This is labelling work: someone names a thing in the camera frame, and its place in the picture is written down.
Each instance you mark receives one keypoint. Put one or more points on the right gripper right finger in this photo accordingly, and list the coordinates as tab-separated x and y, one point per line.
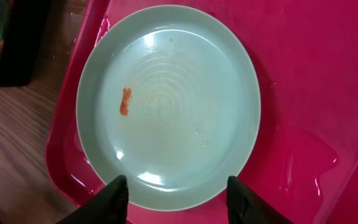
244	206

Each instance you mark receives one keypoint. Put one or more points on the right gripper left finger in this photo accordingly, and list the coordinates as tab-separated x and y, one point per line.
108	206

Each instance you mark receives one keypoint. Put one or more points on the white plate bottom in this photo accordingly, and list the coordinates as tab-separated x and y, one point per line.
195	110

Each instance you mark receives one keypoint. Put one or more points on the red sauce stain bottom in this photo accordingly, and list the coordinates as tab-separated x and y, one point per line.
126	98

